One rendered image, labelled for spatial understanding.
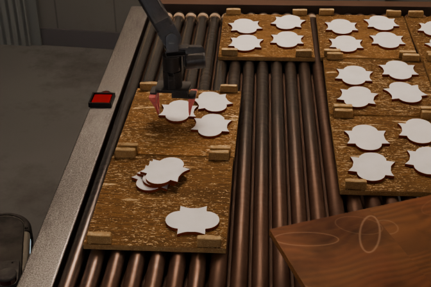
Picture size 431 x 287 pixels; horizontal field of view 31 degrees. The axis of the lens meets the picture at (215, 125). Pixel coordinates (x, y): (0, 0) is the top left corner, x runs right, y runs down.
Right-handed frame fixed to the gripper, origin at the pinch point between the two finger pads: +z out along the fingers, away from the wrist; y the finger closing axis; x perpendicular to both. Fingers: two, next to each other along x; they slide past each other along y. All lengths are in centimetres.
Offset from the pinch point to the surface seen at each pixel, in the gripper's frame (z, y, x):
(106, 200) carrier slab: 3.3, 12.0, 43.5
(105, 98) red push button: 3.5, 24.9, -13.6
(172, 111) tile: 2.0, 1.3, -4.1
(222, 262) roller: 5, -21, 64
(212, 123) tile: 2.1, -12.2, 2.5
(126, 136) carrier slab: 3.1, 13.0, 10.6
